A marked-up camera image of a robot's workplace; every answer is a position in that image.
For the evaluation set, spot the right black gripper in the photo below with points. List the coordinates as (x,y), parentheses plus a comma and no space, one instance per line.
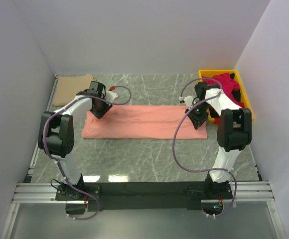
(197,121)

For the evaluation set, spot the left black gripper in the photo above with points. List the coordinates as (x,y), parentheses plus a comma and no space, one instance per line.
(99,115)

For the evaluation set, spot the pink t shirt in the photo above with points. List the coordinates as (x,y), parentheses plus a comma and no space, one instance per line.
(134,122)

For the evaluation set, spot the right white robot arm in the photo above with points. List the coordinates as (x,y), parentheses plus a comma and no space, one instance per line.
(234,131)

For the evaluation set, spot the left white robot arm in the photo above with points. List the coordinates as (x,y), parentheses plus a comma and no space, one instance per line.
(56,134)

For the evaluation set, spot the brown cardboard sheet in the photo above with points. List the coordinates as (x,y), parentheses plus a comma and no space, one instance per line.
(68,87)

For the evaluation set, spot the red t shirt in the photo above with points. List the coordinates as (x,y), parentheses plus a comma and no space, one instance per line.
(209,73)

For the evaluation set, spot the yellow plastic bin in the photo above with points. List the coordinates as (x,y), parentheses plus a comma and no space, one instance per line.
(218,97)

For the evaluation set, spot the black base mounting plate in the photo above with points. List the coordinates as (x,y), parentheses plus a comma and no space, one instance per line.
(146,195)

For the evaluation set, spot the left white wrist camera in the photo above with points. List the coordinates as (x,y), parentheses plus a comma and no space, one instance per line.
(111,96)

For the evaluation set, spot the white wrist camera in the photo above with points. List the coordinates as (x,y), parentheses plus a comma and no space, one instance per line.
(189,101)
(111,96)

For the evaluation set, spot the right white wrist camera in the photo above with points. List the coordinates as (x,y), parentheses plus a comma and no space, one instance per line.
(189,101)

